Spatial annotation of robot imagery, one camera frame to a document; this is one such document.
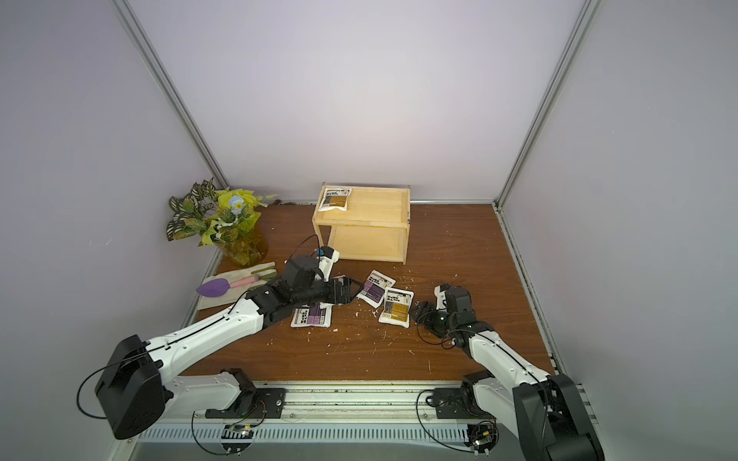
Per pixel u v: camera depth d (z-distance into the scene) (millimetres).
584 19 713
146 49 763
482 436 696
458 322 670
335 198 922
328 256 722
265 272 984
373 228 872
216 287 953
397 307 882
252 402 670
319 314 888
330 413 726
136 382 401
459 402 725
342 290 698
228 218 898
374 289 940
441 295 816
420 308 794
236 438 717
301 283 621
